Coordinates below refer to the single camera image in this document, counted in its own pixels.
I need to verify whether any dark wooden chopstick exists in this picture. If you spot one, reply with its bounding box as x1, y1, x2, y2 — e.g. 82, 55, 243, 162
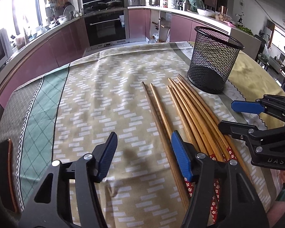
142, 82, 189, 210

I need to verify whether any yellow cloth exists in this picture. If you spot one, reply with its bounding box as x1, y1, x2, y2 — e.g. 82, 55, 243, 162
194, 51, 285, 130

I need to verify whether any wooden chair back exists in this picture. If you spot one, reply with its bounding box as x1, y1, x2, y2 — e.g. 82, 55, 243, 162
0, 139, 18, 213

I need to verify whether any patterned beige tablecloth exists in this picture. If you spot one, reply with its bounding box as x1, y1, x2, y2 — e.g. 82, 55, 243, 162
0, 41, 276, 228

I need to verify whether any black mesh utensil holder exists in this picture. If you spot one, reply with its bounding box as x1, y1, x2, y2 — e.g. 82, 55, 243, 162
187, 26, 245, 94

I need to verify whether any black built-in oven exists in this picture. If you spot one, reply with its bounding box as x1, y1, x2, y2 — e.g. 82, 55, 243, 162
84, 10, 127, 46

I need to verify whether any black wok on stove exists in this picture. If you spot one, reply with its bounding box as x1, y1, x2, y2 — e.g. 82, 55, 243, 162
98, 0, 122, 8

